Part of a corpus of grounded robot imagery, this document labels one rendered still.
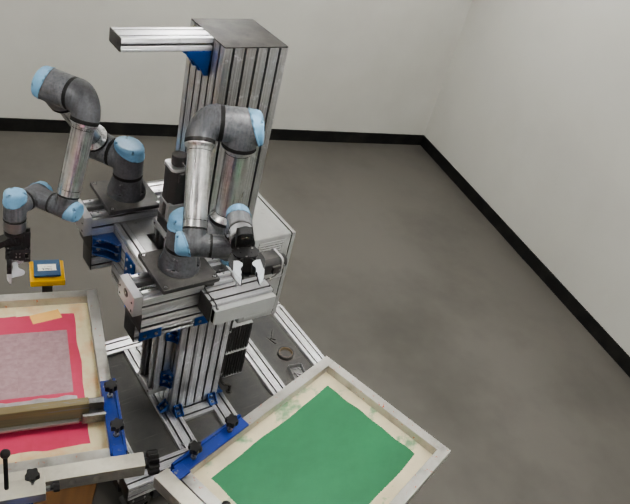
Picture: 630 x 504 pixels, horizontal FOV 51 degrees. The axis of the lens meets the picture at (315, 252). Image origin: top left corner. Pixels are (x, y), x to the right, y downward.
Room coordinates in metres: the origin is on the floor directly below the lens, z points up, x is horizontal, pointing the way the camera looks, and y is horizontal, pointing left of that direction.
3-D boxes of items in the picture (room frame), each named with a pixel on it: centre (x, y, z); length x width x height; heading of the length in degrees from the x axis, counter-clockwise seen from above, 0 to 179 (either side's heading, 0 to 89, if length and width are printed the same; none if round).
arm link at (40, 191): (1.88, 0.99, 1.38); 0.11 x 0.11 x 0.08; 79
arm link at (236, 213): (1.68, 0.25, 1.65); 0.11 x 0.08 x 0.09; 20
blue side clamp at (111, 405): (1.37, 0.48, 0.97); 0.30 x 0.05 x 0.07; 30
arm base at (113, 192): (2.24, 0.81, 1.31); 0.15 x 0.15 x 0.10
